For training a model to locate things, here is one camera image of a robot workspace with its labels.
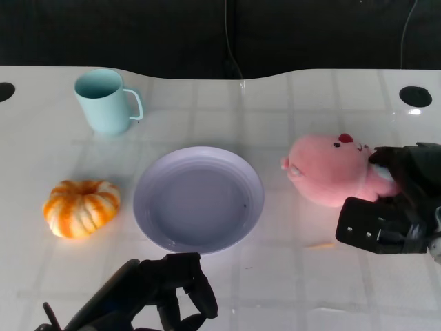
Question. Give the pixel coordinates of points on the lavender plastic plate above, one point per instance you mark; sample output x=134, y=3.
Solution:
x=198, y=200

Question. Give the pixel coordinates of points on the small orange stick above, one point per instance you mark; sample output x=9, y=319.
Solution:
x=318, y=245

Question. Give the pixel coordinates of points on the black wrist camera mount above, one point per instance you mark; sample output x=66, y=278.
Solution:
x=365, y=224

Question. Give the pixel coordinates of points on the light blue plastic mug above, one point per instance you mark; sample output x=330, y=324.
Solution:
x=103, y=110

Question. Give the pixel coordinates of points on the pink plush beaver doll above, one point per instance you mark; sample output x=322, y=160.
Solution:
x=327, y=169

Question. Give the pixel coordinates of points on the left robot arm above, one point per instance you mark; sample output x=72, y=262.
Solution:
x=51, y=319

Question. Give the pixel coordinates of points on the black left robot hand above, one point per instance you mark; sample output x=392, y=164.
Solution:
x=138, y=293

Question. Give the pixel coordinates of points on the orange white striped pumpkin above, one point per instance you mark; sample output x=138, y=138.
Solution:
x=81, y=210

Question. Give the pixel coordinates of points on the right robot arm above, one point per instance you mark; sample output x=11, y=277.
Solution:
x=435, y=245

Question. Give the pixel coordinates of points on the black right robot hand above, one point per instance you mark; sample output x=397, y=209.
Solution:
x=417, y=172

